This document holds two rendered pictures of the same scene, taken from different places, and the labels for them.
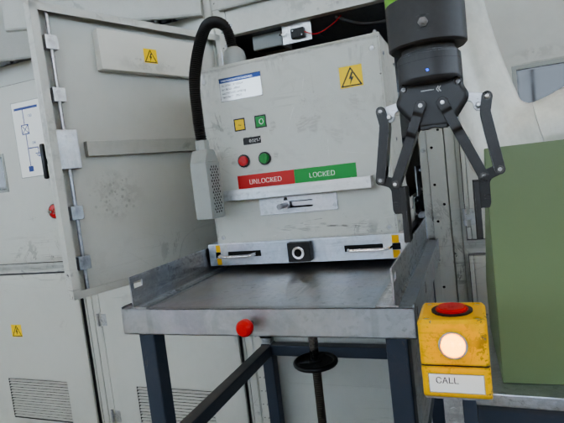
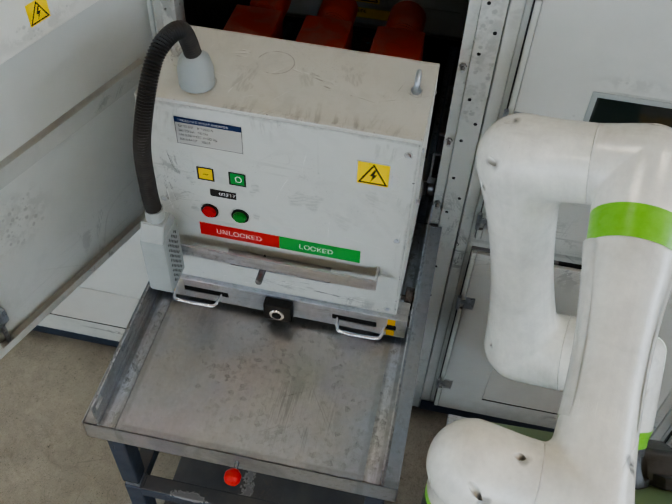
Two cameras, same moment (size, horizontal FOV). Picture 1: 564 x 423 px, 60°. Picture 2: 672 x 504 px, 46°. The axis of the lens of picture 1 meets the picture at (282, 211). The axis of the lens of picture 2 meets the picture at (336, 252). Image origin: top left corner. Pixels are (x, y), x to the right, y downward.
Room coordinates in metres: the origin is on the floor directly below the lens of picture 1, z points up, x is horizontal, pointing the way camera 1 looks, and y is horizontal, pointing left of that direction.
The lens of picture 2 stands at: (0.23, 0.06, 2.22)
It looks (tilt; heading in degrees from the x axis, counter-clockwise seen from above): 49 degrees down; 348
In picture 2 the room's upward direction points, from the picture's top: 3 degrees clockwise
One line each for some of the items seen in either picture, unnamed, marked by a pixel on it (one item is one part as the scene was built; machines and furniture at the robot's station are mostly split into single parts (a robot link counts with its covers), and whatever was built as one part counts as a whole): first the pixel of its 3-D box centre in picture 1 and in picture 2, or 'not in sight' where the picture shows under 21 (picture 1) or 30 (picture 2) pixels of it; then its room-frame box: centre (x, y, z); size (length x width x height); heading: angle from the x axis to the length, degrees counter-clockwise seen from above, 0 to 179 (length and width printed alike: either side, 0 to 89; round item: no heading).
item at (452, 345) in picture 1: (452, 347); not in sight; (0.56, -0.18, 0.87); 0.03 x 0.01 x 0.03; 68
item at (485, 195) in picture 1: (492, 185); not in sight; (0.58, -0.25, 1.05); 0.03 x 0.01 x 0.05; 68
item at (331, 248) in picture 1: (304, 248); (282, 296); (1.25, -0.05, 0.90); 0.54 x 0.05 x 0.06; 68
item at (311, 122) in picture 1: (290, 151); (278, 220); (1.23, -0.04, 1.15); 0.48 x 0.01 x 0.48; 68
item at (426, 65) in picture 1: (430, 91); not in sight; (0.60, -0.20, 1.18); 0.08 x 0.07 x 0.09; 68
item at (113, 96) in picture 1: (152, 149); (55, 132); (1.46, 0.36, 1.21); 0.63 x 0.07 x 0.74; 139
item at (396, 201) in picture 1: (389, 194); not in sight; (0.63, -0.14, 1.06); 0.03 x 0.01 x 0.05; 68
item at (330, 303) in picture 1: (305, 279); (281, 321); (1.24, -0.04, 0.82); 0.68 x 0.62 x 0.06; 158
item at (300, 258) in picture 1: (299, 251); (278, 310); (1.21, -0.03, 0.90); 0.06 x 0.03 x 0.05; 68
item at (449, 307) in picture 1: (451, 312); not in sight; (0.60, -0.20, 0.90); 0.04 x 0.04 x 0.02
